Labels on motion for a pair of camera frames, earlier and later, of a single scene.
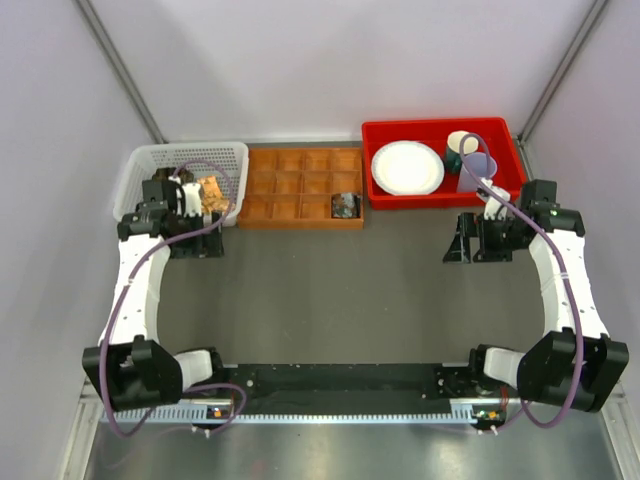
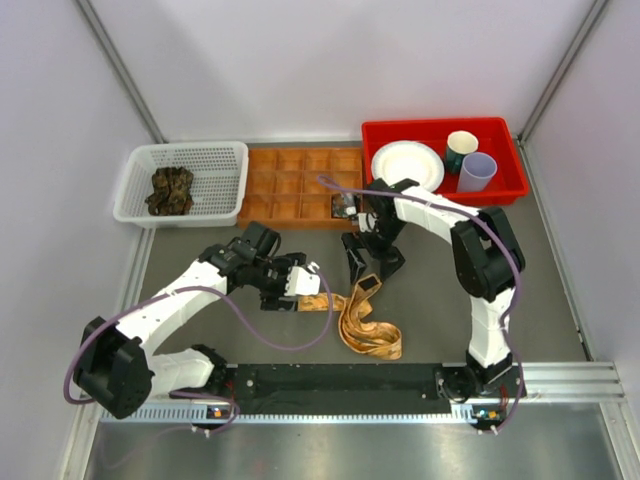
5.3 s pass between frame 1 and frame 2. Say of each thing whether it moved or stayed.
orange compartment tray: stayed
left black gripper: moved
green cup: stayed
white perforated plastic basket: stayed
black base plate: stayed
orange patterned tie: moved
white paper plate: stayed
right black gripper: moved
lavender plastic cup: stayed
